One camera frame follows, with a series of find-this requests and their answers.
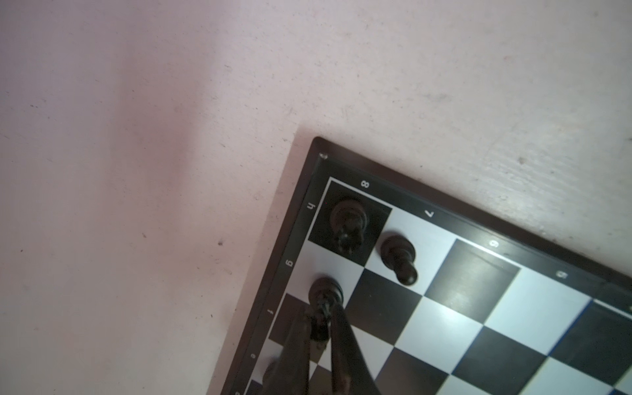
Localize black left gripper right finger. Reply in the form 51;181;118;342
330;304;380;395

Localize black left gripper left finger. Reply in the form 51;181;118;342
261;315;312;394

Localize black white chess board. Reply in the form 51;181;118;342
222;138;631;394

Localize black pawn far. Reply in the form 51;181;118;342
380;235;418;286

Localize black rook far corner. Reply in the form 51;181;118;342
329;198;369;255

